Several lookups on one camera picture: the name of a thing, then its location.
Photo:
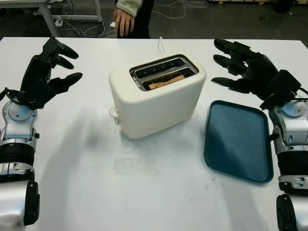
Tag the white metal-frame desk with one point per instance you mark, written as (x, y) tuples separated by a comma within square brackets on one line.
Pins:
[(48, 19)]

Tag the dark blue plastic tray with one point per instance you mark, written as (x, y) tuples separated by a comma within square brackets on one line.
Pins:
[(238, 142)]

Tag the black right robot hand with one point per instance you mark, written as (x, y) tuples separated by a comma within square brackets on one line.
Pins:
[(260, 69)]

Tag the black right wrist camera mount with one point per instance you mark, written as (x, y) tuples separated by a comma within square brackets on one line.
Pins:
[(286, 84)]

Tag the cream white two-slot toaster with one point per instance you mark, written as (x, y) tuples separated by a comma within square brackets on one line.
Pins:
[(156, 108)]

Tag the brown toast slice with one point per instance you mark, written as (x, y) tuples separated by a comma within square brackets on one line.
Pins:
[(166, 81)]

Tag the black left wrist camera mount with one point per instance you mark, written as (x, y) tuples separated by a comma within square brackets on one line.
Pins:
[(36, 95)]

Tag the person's bare hand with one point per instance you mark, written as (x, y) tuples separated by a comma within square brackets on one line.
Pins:
[(124, 22)]

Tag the person in black trousers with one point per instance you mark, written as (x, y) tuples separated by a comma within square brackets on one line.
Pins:
[(142, 24)]

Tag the white power strip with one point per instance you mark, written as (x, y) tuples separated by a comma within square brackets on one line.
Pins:
[(59, 22)]

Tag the small dark floor debris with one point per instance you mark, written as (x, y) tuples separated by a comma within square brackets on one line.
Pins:
[(265, 18)]

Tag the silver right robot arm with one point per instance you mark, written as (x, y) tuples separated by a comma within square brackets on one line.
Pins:
[(293, 134)]

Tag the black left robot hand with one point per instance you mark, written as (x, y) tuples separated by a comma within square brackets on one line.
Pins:
[(33, 69)]

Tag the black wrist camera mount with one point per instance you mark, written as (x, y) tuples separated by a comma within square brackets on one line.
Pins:
[(286, 84), (36, 95)]

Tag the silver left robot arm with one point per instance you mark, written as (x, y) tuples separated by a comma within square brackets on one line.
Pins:
[(16, 130)]

